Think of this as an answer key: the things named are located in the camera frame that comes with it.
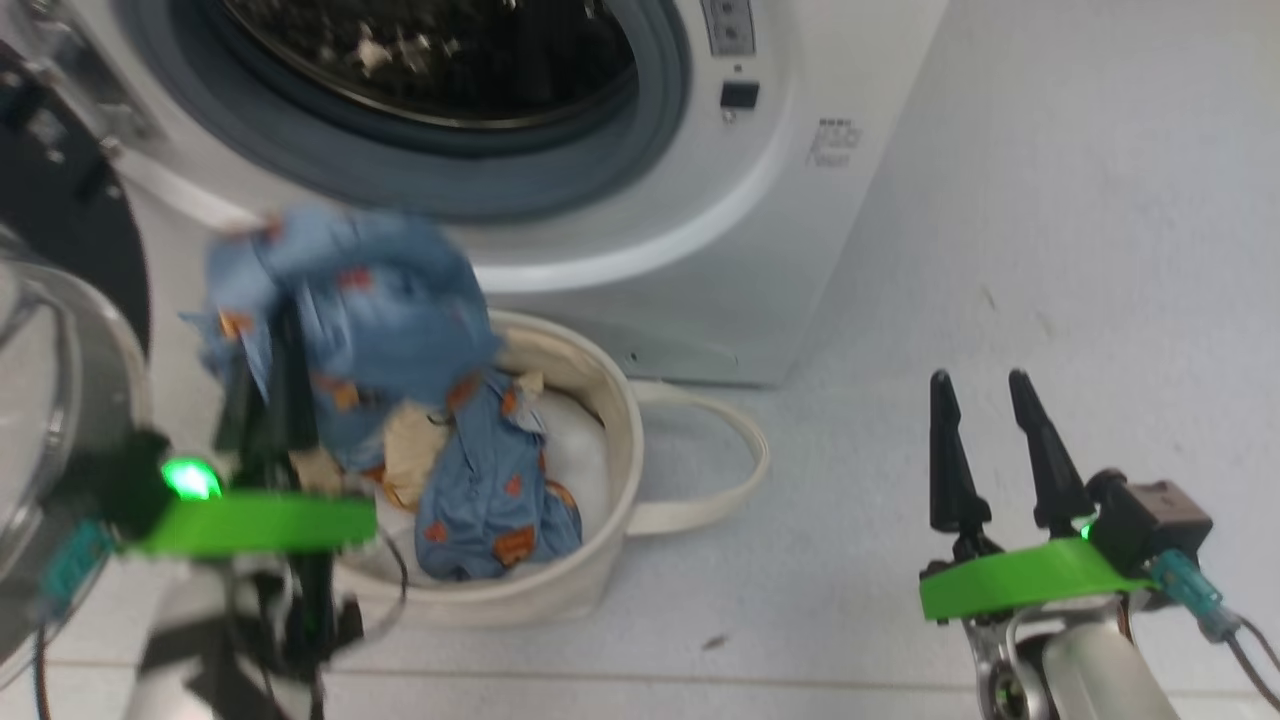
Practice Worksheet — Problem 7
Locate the cream canvas laundry basket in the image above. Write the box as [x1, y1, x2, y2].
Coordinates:
[330, 310, 771, 631]

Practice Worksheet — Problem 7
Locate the blue printed garment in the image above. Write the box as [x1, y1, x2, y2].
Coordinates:
[412, 368, 584, 584]
[180, 205, 503, 473]

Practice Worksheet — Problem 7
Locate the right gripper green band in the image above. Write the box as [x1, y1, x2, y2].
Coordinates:
[918, 369, 1154, 720]

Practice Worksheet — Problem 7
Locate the white stuffed liner bag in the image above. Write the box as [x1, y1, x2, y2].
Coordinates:
[538, 388, 613, 506]

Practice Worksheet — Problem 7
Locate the metal door hinge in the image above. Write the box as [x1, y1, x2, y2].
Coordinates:
[15, 20, 166, 161]

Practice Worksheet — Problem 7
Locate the round dark glass washer door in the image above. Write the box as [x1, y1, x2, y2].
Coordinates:
[0, 40, 153, 693]

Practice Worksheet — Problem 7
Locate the teal plug black cable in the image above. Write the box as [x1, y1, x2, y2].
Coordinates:
[32, 518, 117, 720]
[1148, 550, 1280, 706]

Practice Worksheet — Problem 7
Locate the grey warning sticker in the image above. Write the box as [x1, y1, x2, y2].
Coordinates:
[700, 0, 757, 57]

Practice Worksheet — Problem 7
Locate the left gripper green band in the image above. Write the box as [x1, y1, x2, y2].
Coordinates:
[128, 299, 379, 558]

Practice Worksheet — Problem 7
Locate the washing machine drum with clothes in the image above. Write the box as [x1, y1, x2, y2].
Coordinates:
[213, 0, 642, 132]

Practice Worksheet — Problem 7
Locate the round drain filter cover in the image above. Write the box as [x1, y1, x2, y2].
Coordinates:
[600, 335, 743, 387]

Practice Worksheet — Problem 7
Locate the white front-load washing machine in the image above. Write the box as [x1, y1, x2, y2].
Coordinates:
[0, 0, 951, 389]

